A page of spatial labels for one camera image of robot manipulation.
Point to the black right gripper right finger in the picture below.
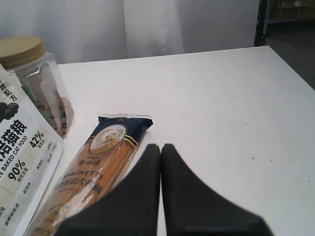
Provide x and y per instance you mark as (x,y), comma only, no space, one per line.
(191,208)

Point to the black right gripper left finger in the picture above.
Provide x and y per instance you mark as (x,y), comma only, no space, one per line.
(130,209)

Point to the white cat food pouch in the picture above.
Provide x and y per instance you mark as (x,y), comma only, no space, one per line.
(29,152)

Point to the spaghetti package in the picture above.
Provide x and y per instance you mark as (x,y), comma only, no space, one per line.
(95,170)

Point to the clear jar with gold lid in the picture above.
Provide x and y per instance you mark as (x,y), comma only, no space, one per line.
(26,58)

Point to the dark metal rack frame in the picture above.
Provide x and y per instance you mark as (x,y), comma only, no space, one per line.
(271,12)

